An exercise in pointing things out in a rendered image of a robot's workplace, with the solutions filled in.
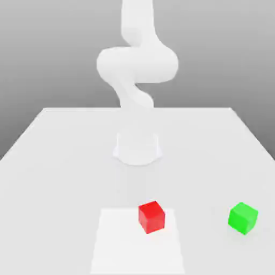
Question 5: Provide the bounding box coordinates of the small red cube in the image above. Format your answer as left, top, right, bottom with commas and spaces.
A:
137, 200, 166, 235

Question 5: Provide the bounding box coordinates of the small green cube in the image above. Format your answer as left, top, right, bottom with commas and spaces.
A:
227, 201, 259, 236

